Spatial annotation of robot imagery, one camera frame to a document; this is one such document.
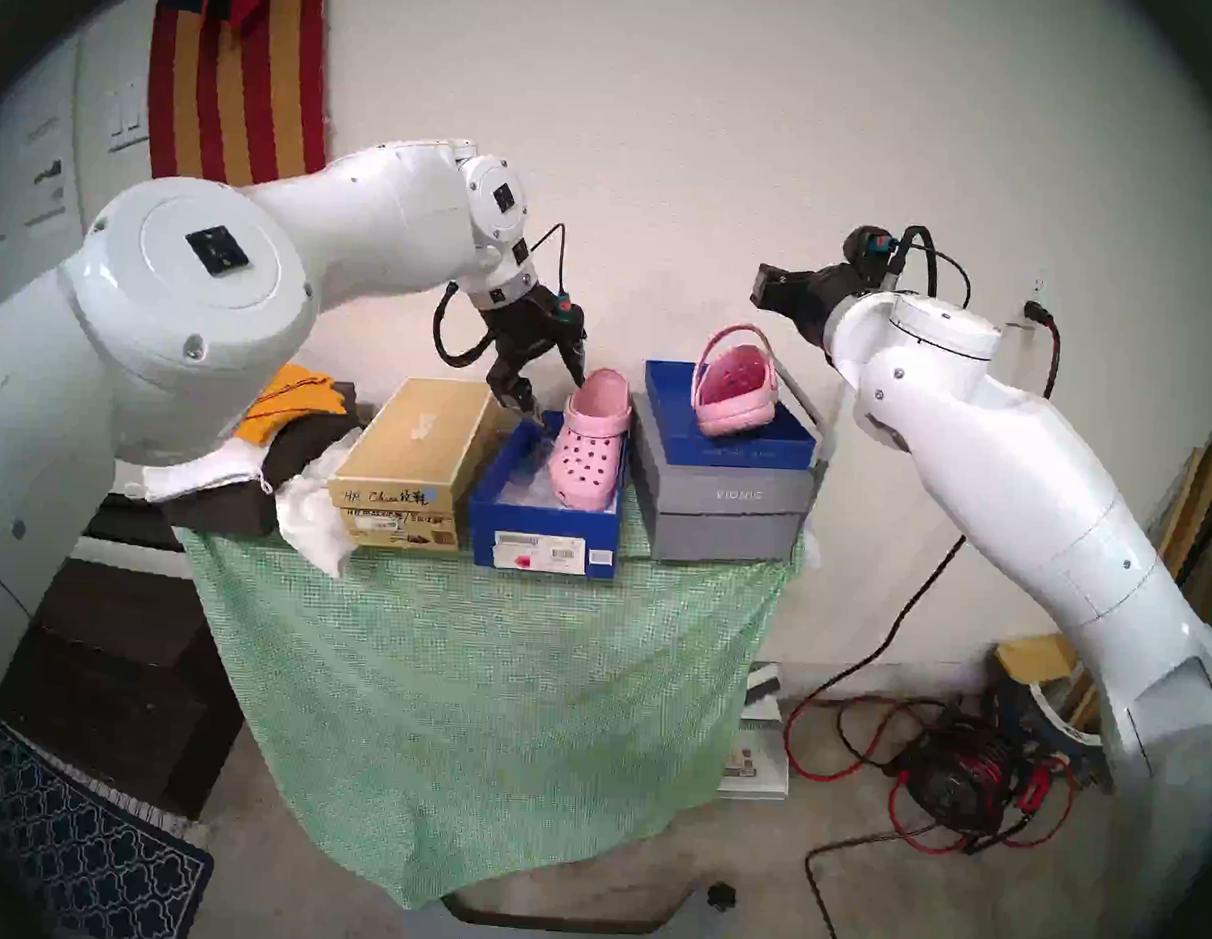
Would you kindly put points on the blue patterned rug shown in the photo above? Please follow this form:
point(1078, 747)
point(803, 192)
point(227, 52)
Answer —
point(88, 862)

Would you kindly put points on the white crumpled cloth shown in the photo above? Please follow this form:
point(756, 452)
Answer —
point(313, 521)

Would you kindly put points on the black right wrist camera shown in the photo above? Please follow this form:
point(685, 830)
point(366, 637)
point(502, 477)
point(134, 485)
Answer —
point(868, 250)

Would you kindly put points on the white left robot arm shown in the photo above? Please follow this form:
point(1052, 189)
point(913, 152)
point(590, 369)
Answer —
point(203, 286)

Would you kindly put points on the blue white bucket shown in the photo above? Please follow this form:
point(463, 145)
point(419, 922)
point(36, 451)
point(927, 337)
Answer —
point(1041, 723)

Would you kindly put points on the grey Vionic shoe box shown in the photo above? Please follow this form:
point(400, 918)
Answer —
point(724, 524)

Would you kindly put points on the black door threshold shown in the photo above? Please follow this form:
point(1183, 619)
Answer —
point(148, 522)

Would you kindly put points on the orange folded cloth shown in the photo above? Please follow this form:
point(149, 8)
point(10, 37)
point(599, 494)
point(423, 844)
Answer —
point(299, 400)

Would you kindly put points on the pink clog shoe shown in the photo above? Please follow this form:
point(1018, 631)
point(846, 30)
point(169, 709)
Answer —
point(734, 409)
point(586, 463)

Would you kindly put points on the blue shoe box lid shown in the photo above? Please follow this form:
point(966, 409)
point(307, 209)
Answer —
point(668, 416)

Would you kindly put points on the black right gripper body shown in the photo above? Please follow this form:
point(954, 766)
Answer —
point(824, 295)

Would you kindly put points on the white wall outlet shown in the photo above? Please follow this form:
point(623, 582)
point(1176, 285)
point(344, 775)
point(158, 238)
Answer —
point(1036, 292)

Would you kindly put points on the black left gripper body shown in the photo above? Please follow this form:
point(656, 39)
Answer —
point(527, 330)

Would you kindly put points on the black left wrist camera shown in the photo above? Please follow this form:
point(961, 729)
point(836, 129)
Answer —
point(571, 312)

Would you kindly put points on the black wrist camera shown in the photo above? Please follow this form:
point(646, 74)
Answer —
point(868, 250)
point(571, 312)

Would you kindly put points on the dark brown box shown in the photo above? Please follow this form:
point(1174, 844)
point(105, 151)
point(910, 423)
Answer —
point(224, 513)

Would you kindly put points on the blue shoe box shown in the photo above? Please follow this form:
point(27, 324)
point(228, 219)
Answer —
point(543, 531)

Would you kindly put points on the black knob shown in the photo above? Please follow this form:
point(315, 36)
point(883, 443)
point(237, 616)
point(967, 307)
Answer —
point(721, 895)

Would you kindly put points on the wooden planks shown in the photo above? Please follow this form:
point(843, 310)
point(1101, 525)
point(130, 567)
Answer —
point(1200, 499)

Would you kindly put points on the gold Michael Kors shoe box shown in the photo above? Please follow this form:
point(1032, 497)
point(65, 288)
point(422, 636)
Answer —
point(407, 445)

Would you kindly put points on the yellow foam block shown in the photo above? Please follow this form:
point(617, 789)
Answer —
point(1033, 657)

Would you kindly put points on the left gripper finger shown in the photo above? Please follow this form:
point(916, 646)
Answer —
point(514, 389)
point(576, 364)

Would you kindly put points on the clear plastic bag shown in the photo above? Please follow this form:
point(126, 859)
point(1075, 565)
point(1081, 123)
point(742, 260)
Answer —
point(525, 485)

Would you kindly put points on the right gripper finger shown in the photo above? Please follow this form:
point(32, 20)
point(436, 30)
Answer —
point(774, 300)
point(772, 275)

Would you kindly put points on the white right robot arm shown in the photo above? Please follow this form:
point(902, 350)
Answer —
point(1016, 471)

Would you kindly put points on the red yellow striped flag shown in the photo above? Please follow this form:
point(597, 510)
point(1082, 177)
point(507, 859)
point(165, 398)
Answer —
point(233, 77)

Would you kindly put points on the grey pipe table rail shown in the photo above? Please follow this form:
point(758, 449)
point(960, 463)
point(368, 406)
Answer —
point(804, 397)

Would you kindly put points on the dark wooden steps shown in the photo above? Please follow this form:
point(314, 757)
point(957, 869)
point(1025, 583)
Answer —
point(116, 672)

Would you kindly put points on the white cardboard box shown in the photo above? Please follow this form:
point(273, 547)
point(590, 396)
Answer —
point(753, 765)

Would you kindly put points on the small black white carton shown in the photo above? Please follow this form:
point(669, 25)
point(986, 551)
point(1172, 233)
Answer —
point(762, 686)

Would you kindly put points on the green checkered tablecloth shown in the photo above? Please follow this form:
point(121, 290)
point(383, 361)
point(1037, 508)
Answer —
point(476, 688)

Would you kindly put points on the white light switch plate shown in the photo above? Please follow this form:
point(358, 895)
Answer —
point(129, 117)

